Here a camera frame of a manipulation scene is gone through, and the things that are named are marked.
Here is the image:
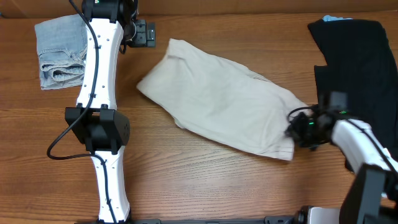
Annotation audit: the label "beige khaki shorts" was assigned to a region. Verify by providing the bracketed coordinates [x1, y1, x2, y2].
[137, 39, 304, 161]

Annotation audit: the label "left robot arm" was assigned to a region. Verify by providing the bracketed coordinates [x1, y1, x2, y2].
[65, 1, 155, 223]

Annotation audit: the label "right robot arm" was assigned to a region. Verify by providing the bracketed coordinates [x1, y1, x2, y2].
[285, 91, 397, 224]

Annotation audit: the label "folded light blue jeans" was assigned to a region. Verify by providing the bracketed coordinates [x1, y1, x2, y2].
[34, 14, 87, 90]

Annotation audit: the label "black t-shirt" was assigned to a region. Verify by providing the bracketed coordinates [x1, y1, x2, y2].
[308, 19, 397, 152]

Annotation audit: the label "light blue cloth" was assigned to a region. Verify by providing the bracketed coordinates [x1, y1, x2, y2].
[322, 15, 352, 22]

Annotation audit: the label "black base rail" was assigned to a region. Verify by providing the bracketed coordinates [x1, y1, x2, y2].
[74, 205, 343, 224]

